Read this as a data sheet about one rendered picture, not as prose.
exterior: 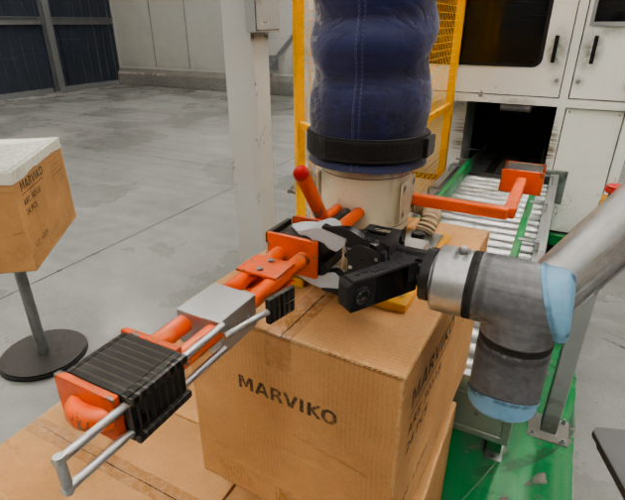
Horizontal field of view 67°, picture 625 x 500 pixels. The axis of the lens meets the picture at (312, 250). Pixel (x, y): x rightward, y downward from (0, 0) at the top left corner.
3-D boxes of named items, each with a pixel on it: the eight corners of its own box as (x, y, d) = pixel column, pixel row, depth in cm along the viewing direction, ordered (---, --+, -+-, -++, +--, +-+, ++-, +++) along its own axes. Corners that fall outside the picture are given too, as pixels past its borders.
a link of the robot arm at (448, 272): (456, 329, 61) (467, 262, 56) (419, 319, 63) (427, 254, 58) (470, 297, 68) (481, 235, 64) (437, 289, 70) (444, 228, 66)
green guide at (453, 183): (456, 168, 346) (457, 155, 342) (471, 170, 342) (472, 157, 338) (380, 253, 218) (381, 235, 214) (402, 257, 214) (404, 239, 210)
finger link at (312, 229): (307, 216, 74) (358, 242, 72) (287, 229, 69) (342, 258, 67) (312, 198, 72) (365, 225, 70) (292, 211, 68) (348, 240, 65)
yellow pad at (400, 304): (407, 233, 110) (409, 213, 108) (450, 241, 106) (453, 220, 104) (348, 301, 83) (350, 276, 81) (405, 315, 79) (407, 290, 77)
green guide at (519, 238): (536, 178, 324) (539, 165, 320) (553, 180, 320) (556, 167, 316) (503, 279, 196) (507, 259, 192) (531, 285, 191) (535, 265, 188)
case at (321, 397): (333, 325, 146) (337, 202, 130) (466, 367, 129) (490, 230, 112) (203, 468, 99) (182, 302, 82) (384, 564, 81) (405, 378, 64)
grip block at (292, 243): (290, 246, 79) (290, 212, 77) (344, 258, 75) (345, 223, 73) (263, 266, 73) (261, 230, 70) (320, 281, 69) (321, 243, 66)
